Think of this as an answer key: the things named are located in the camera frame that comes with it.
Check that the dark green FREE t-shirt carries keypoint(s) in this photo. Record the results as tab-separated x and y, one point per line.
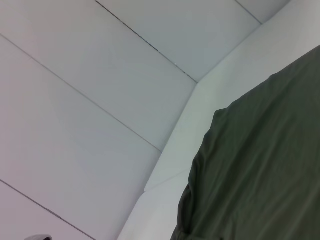
262	162

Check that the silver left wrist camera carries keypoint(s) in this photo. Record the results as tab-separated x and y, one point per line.
40	238

